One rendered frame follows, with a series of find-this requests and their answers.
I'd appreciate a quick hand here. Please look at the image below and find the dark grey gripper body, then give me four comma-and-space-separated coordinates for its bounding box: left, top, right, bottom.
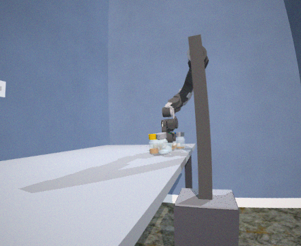
161, 108, 178, 131

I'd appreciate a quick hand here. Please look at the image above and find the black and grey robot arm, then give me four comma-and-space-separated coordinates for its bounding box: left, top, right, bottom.
162, 47, 209, 118

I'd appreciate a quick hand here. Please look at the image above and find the glass bottle with yellow cap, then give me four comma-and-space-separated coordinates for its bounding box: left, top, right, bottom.
149, 134, 158, 154

